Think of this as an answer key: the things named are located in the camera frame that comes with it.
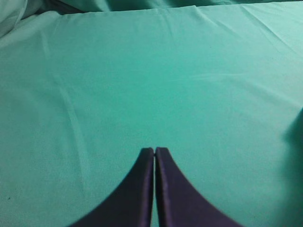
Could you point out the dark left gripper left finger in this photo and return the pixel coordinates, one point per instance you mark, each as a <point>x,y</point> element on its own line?
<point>130,204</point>

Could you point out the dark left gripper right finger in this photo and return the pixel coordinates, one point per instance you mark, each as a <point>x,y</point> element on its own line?
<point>179,204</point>

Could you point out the green table cloth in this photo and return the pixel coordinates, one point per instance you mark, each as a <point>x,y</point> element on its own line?
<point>220,86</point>

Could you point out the green backdrop cloth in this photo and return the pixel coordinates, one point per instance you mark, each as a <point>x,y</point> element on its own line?
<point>13,11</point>

